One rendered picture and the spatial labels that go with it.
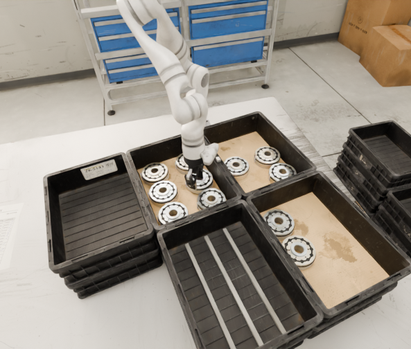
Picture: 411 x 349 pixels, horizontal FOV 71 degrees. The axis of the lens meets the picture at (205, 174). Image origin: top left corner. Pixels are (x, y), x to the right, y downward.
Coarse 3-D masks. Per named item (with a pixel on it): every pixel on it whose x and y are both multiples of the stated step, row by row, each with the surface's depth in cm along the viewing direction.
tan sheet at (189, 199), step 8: (168, 160) 121; (168, 168) 118; (176, 176) 115; (144, 184) 112; (176, 184) 112; (184, 184) 111; (216, 184) 111; (184, 192) 109; (184, 200) 106; (192, 200) 106; (152, 208) 104; (160, 208) 104; (192, 208) 103
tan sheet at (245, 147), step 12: (252, 132) 132; (228, 144) 127; (240, 144) 126; (252, 144) 126; (264, 144) 126; (228, 156) 121; (240, 156) 121; (252, 156) 121; (252, 168) 116; (264, 168) 116; (240, 180) 112; (252, 180) 112; (264, 180) 111
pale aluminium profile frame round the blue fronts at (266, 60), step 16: (80, 16) 225; (272, 16) 262; (256, 32) 266; (272, 32) 273; (128, 48) 250; (96, 64) 253; (240, 64) 288; (256, 64) 292; (144, 80) 275; (160, 80) 279; (240, 80) 300; (256, 80) 305; (144, 96) 286; (160, 96) 291; (112, 112) 290
